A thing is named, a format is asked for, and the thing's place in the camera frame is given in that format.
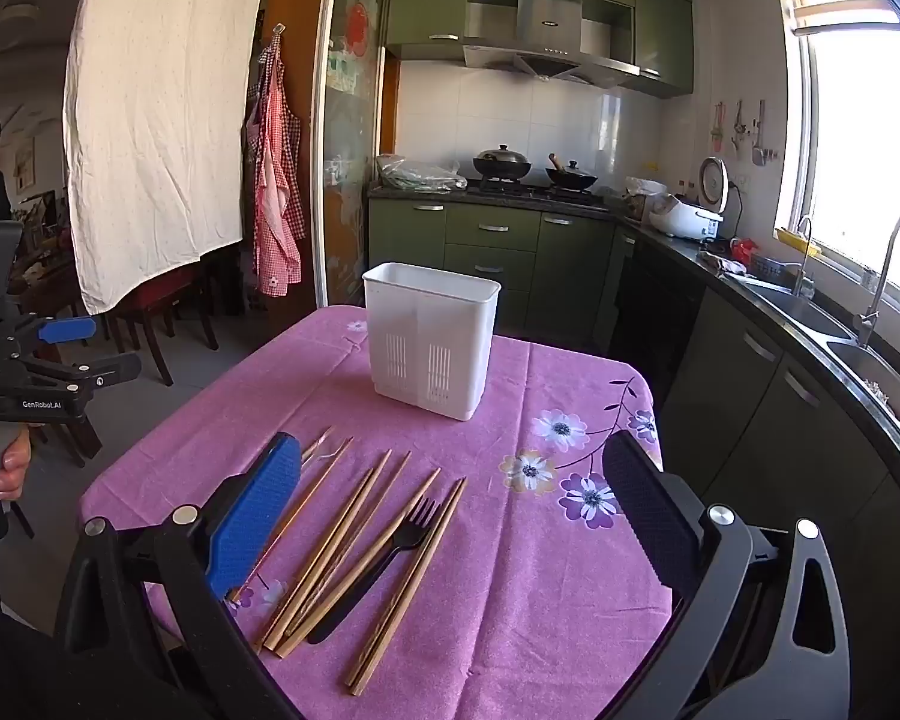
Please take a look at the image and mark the clear plastic bag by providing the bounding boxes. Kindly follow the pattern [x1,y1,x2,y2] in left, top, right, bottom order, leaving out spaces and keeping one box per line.
[375,154,470,191]

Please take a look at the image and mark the roller blind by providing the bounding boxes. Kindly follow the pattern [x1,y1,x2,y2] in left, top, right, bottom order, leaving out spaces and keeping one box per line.
[776,0,900,36]

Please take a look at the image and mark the black plastic fork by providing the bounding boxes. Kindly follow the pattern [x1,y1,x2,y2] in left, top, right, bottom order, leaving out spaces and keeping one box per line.
[307,498,440,646]

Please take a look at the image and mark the steel range hood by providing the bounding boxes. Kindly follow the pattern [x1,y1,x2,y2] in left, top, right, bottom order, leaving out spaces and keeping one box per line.
[461,0,642,83]

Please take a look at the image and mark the red checked apron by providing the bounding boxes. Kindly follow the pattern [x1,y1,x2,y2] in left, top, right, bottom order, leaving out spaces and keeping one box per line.
[244,26,307,298]

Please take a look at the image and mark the black gas stove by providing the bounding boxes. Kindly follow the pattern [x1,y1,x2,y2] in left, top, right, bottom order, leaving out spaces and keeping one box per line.
[465,176,610,205]

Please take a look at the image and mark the green wall cabinets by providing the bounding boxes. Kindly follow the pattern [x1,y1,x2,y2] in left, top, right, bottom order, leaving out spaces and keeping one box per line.
[385,0,697,100]

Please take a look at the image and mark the dark base cabinets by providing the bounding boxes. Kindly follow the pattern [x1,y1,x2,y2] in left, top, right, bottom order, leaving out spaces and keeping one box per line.
[607,225,900,698]

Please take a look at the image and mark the pink floral tablecloth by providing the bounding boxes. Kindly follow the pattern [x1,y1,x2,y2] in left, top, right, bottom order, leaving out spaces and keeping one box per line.
[79,305,676,720]

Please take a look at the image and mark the white hanging sheet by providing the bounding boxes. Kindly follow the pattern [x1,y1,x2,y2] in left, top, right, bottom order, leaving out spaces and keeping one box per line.
[62,0,280,317]

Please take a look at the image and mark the black wok with lid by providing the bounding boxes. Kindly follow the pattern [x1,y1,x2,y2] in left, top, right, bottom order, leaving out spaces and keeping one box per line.
[472,143,533,180]

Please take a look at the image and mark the metal hanging scoop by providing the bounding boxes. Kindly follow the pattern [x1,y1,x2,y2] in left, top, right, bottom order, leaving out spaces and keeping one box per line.
[750,98,771,167]

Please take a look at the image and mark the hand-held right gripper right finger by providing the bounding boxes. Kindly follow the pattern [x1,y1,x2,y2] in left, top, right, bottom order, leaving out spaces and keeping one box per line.
[602,431,852,720]

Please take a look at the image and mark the person's left hand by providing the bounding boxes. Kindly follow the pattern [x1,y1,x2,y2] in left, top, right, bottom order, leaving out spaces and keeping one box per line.
[0,427,35,502]

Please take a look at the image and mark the white plastic utensil holder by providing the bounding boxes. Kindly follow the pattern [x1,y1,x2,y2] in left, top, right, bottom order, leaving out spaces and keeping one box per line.
[362,262,503,422]

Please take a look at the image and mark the black wok with wooden handle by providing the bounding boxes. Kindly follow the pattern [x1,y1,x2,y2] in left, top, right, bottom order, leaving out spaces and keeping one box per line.
[545,152,600,191]

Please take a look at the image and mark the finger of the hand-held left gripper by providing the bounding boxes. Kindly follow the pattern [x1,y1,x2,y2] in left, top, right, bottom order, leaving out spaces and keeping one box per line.
[0,313,98,362]
[4,351,142,400]

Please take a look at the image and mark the green base cabinets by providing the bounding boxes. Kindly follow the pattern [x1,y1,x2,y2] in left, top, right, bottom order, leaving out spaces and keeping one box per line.
[367,195,638,357]

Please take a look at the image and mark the yellow packet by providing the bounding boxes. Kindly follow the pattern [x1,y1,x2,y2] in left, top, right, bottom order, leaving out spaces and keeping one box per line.
[775,228,823,257]

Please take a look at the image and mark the bunch of wooden chopsticks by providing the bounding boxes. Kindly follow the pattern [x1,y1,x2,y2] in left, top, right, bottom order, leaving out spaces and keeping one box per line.
[229,436,468,696]

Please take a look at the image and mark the glass sliding door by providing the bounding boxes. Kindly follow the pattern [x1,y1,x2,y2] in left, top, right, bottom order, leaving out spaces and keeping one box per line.
[311,0,396,310]

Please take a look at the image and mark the crumpled dish cloth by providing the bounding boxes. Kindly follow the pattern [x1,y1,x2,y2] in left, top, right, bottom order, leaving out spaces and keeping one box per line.
[700,247,751,275]

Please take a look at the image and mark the dark kitchen countertop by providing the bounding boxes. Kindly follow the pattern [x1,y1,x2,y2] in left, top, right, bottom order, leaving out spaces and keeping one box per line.
[367,184,900,496]

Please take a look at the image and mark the steel kitchen sink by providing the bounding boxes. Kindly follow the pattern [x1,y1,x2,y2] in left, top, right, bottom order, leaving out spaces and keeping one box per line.
[741,276,900,445]

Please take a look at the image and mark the clear plastic spoon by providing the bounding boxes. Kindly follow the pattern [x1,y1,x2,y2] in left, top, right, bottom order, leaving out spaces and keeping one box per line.
[300,426,346,470]

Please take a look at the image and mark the bagged food container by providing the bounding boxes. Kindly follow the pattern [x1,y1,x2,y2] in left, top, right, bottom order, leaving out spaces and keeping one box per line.
[621,176,670,220]

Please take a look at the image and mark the tall steel faucet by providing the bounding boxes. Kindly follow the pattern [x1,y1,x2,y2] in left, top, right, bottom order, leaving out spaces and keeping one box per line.
[857,211,900,350]

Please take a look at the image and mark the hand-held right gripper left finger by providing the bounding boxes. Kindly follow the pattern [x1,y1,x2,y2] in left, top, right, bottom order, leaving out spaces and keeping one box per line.
[52,431,305,720]

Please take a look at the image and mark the white rice cooker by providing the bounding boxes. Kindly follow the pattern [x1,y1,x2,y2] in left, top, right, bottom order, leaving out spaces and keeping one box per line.
[648,157,731,242]

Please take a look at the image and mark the dark wooden chair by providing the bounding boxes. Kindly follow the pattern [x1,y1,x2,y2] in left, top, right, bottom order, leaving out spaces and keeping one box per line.
[101,259,220,389]

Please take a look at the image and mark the kitchen window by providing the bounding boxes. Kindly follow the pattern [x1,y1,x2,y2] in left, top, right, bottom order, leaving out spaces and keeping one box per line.
[776,0,900,302]

